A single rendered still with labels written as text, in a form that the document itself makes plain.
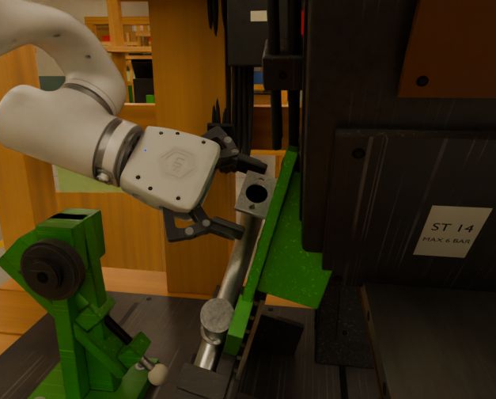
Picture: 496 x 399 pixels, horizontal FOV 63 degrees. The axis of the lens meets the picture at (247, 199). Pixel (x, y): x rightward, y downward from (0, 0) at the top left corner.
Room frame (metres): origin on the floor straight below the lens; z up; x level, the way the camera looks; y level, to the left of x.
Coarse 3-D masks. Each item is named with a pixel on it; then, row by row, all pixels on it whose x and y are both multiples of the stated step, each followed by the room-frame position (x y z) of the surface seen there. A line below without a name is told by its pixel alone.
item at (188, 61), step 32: (160, 0) 0.78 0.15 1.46; (192, 0) 0.77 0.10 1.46; (160, 32) 0.78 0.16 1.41; (192, 32) 0.77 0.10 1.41; (224, 32) 0.76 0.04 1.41; (0, 64) 0.83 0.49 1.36; (32, 64) 0.90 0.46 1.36; (160, 64) 0.78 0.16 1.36; (192, 64) 0.77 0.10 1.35; (224, 64) 0.76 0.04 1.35; (0, 96) 0.84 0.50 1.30; (160, 96) 0.78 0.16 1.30; (192, 96) 0.77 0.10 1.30; (224, 96) 0.76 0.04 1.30; (192, 128) 0.77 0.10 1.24; (0, 160) 0.84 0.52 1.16; (32, 160) 0.86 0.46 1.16; (0, 192) 0.84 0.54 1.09; (32, 192) 0.84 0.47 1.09; (224, 192) 0.76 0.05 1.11; (0, 224) 0.85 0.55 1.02; (32, 224) 0.83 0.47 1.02; (192, 256) 0.78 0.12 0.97; (224, 256) 0.76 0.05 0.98; (192, 288) 0.78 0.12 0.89
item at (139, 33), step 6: (138, 30) 7.38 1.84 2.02; (144, 30) 7.81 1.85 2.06; (138, 36) 7.38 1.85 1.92; (144, 36) 7.81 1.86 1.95; (138, 42) 7.38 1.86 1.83; (144, 42) 7.81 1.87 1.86; (258, 72) 7.36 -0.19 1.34; (258, 78) 7.36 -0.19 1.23; (258, 84) 7.36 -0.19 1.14; (258, 96) 7.39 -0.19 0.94; (264, 96) 7.39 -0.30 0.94; (270, 96) 7.39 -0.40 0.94; (258, 102) 7.39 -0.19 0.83; (264, 102) 7.39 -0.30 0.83; (270, 102) 7.39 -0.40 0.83
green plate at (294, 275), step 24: (288, 168) 0.37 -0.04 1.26; (288, 192) 0.38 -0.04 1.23; (288, 216) 0.38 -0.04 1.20; (264, 240) 0.37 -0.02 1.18; (288, 240) 0.38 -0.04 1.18; (264, 264) 0.39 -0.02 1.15; (288, 264) 0.38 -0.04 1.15; (312, 264) 0.38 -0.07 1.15; (264, 288) 0.39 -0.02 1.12; (288, 288) 0.38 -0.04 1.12; (312, 288) 0.38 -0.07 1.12
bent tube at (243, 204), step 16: (256, 176) 0.48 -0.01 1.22; (240, 192) 0.47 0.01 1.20; (256, 192) 0.49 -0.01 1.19; (272, 192) 0.47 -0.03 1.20; (240, 208) 0.45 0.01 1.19; (256, 208) 0.45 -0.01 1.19; (240, 224) 0.52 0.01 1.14; (256, 224) 0.51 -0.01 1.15; (240, 240) 0.53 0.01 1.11; (256, 240) 0.54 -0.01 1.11; (240, 256) 0.53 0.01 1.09; (240, 272) 0.52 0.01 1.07; (224, 288) 0.50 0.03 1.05; (240, 288) 0.51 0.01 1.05; (208, 352) 0.44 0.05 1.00; (208, 368) 0.42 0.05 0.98
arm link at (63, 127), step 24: (24, 96) 0.49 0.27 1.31; (48, 96) 0.50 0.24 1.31; (72, 96) 0.51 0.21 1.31; (96, 96) 0.52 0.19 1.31; (0, 120) 0.48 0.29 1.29; (24, 120) 0.48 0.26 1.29; (48, 120) 0.48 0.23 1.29; (72, 120) 0.48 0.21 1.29; (96, 120) 0.49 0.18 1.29; (24, 144) 0.48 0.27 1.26; (48, 144) 0.47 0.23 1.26; (72, 144) 0.47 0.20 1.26; (96, 144) 0.47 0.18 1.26; (72, 168) 0.48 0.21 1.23
